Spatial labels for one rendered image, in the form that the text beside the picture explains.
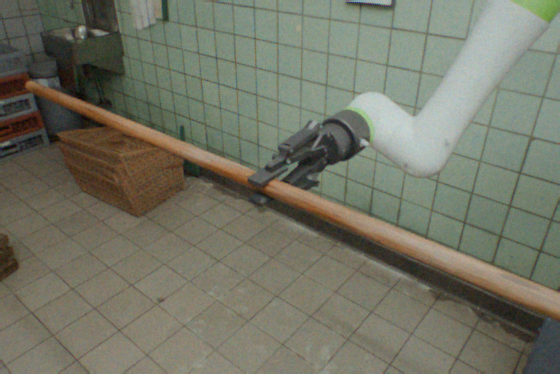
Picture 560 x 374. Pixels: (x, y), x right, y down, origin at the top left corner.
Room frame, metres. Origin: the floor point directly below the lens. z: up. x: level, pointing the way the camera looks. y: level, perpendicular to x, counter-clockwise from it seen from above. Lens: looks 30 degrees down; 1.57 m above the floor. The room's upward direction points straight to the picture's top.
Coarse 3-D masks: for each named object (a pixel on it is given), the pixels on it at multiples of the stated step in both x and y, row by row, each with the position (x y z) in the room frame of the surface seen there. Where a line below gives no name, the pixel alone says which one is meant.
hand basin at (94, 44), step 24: (72, 0) 3.20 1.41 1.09; (96, 0) 3.34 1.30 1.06; (96, 24) 3.30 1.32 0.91; (48, 48) 3.14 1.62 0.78; (72, 48) 2.93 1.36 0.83; (96, 48) 3.04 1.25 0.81; (120, 48) 3.17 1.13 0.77; (72, 72) 3.01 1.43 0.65; (96, 72) 3.35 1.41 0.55; (120, 72) 3.18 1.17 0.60
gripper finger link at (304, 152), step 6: (300, 150) 0.70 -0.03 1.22; (306, 150) 0.71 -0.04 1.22; (312, 150) 0.71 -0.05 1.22; (318, 150) 0.72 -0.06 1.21; (324, 150) 0.73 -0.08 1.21; (276, 156) 0.67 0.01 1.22; (294, 156) 0.67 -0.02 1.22; (300, 156) 0.69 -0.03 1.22; (306, 156) 0.70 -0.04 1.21; (312, 156) 0.71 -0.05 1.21; (288, 162) 0.66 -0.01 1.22
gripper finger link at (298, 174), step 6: (300, 162) 0.73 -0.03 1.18; (318, 162) 0.72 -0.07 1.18; (324, 162) 0.73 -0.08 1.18; (300, 168) 0.71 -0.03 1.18; (306, 168) 0.71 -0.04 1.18; (312, 168) 0.71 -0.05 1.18; (318, 168) 0.72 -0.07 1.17; (288, 174) 0.70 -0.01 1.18; (294, 174) 0.69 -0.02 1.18; (300, 174) 0.69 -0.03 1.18; (306, 174) 0.70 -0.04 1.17; (282, 180) 0.68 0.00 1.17; (288, 180) 0.68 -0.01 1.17; (294, 180) 0.68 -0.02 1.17; (300, 180) 0.69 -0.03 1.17; (294, 186) 0.67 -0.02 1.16
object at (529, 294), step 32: (64, 96) 1.02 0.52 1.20; (128, 128) 0.84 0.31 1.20; (192, 160) 0.72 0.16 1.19; (224, 160) 0.69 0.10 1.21; (288, 192) 0.59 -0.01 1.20; (352, 224) 0.52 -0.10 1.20; (384, 224) 0.50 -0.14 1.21; (416, 256) 0.45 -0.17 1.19; (448, 256) 0.44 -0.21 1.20; (512, 288) 0.39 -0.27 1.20; (544, 288) 0.38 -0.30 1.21
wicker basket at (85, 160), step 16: (64, 144) 2.42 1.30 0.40; (128, 144) 2.80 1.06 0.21; (144, 144) 2.71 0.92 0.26; (80, 160) 2.36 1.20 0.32; (96, 160) 2.25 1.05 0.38; (160, 160) 2.41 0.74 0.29; (128, 176) 2.20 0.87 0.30; (144, 176) 2.30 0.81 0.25; (128, 192) 2.21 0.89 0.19; (144, 192) 2.28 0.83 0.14
